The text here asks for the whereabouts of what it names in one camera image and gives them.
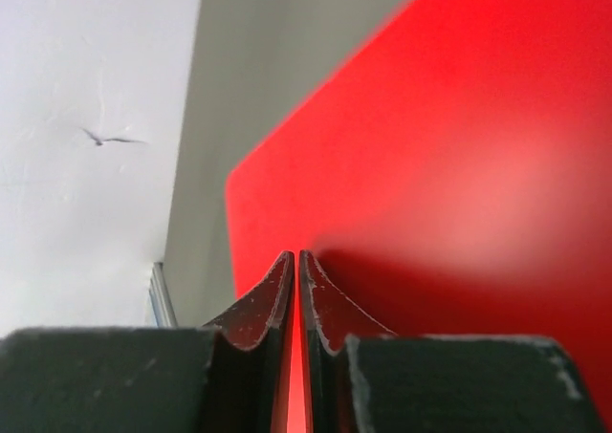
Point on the aluminium frame post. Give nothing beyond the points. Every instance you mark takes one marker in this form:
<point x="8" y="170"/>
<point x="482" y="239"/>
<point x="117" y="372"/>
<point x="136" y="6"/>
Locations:
<point x="159" y="311"/>

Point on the red box lid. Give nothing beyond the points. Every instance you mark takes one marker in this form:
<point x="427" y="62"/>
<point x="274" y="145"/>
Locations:
<point x="453" y="177"/>

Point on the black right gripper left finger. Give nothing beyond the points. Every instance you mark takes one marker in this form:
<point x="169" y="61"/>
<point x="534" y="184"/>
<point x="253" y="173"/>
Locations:
<point x="229" y="375"/>

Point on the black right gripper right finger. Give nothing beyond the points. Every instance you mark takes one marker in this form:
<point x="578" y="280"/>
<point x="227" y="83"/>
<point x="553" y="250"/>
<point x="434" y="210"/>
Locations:
<point x="360" y="376"/>

